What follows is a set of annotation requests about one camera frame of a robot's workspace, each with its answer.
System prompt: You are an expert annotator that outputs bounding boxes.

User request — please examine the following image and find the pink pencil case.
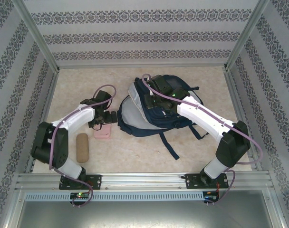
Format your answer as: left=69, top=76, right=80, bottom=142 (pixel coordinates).
left=93, top=123, right=112, bottom=141

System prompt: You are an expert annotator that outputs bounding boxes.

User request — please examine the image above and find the navy blue backpack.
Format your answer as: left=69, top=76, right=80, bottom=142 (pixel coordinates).
left=117, top=74, right=210, bottom=160

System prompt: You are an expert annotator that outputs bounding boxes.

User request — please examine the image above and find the brown glasses case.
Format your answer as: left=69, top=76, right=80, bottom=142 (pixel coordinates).
left=76, top=133, right=90, bottom=164

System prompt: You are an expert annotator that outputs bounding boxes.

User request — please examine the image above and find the left controller board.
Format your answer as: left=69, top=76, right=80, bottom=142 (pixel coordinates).
left=70, top=192, right=90, bottom=200

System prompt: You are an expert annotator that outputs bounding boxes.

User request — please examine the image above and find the controller board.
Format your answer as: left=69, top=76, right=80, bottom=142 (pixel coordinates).
left=203, top=191, right=220, bottom=200
left=70, top=192, right=90, bottom=200

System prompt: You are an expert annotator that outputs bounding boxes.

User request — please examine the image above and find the grey metal sheet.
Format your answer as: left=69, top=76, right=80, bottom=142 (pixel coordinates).
left=16, top=201, right=278, bottom=228

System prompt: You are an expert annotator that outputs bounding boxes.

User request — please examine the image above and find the right controller board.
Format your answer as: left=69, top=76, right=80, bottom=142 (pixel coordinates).
left=203, top=191, right=220, bottom=200

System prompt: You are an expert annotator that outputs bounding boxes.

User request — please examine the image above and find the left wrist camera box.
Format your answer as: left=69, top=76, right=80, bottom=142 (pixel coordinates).
left=88, top=118, right=103, bottom=131

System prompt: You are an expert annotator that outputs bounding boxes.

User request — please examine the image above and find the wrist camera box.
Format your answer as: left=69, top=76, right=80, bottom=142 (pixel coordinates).
left=144, top=91, right=159, bottom=110
left=88, top=118, right=103, bottom=131

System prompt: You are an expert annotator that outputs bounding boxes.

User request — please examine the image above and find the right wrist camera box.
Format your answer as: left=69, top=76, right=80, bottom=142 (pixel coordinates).
left=144, top=91, right=159, bottom=110

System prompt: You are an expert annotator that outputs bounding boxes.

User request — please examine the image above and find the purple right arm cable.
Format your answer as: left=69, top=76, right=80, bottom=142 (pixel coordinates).
left=141, top=73, right=264, bottom=207

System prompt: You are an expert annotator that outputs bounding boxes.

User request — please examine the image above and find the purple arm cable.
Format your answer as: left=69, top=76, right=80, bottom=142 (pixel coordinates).
left=48, top=83, right=118, bottom=209
left=141, top=73, right=264, bottom=207

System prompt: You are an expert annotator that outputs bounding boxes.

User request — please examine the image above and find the aluminium frame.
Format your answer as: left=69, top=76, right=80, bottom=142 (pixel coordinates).
left=3, top=0, right=288, bottom=228

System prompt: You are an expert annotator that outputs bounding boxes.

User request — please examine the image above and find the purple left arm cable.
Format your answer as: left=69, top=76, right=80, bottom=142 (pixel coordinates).
left=48, top=83, right=118, bottom=209

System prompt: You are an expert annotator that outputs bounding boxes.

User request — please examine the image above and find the slotted grey cable duct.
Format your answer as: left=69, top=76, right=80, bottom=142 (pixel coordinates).
left=24, top=191, right=204, bottom=202

